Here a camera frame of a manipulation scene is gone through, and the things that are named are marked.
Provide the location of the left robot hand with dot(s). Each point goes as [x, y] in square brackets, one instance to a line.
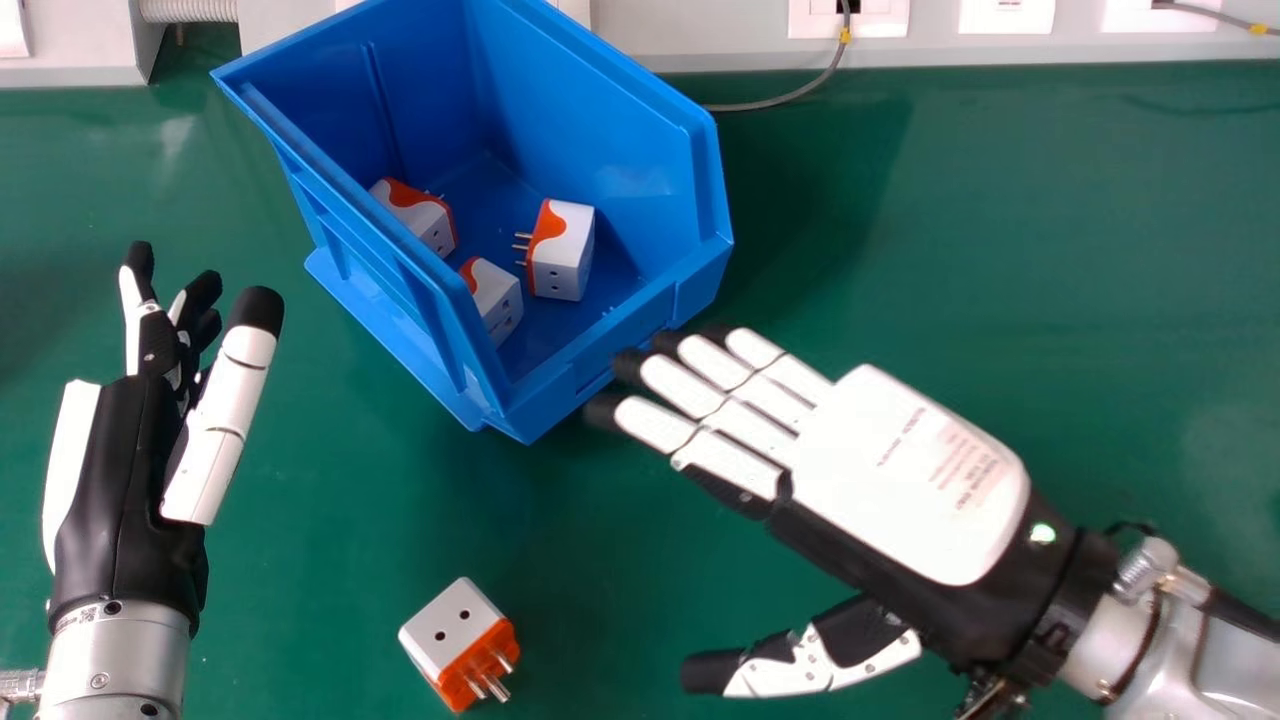
[120, 480]

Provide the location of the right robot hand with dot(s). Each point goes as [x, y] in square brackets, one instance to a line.
[900, 490]

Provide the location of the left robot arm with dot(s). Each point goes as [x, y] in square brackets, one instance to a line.
[100, 665]

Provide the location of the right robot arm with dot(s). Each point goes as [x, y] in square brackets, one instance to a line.
[1170, 640]

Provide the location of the white-and-orange plug adapter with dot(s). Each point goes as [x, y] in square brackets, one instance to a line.
[562, 250]
[418, 213]
[494, 298]
[458, 640]

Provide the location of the blue plastic bin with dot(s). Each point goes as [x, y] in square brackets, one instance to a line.
[480, 210]

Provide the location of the white wall socket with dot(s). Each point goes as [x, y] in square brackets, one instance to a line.
[850, 16]
[1006, 14]

